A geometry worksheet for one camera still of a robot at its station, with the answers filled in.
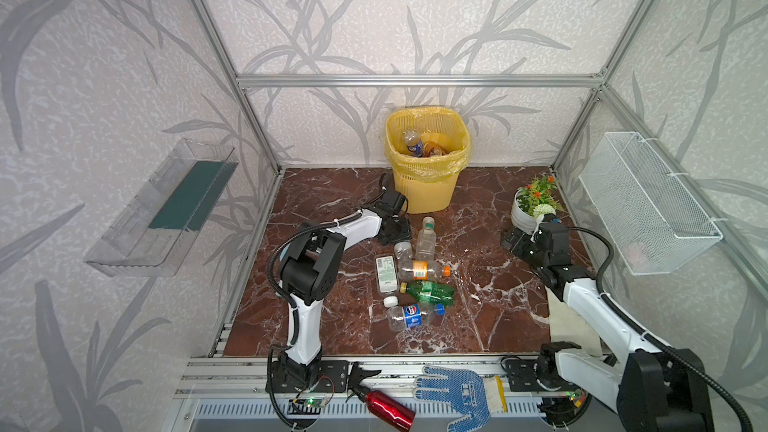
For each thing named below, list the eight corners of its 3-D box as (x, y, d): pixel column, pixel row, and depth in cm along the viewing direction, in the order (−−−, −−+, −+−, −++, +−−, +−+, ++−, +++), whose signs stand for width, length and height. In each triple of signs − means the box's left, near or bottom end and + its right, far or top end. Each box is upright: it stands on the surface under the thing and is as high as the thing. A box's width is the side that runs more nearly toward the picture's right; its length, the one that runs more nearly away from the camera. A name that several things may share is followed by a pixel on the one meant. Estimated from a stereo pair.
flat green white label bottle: (372, 295, 87) (372, 292, 85) (375, 256, 95) (375, 253, 94) (398, 295, 87) (398, 292, 85) (398, 256, 95) (398, 253, 94)
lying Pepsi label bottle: (389, 332, 82) (388, 326, 78) (387, 312, 85) (386, 306, 81) (444, 323, 83) (446, 318, 79) (440, 304, 86) (442, 298, 82)
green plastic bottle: (398, 299, 88) (398, 293, 85) (403, 281, 92) (403, 274, 89) (451, 311, 86) (453, 305, 83) (453, 292, 90) (455, 286, 86)
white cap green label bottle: (416, 263, 96) (417, 257, 92) (415, 222, 106) (415, 215, 103) (437, 263, 96) (438, 257, 92) (433, 222, 106) (434, 215, 103)
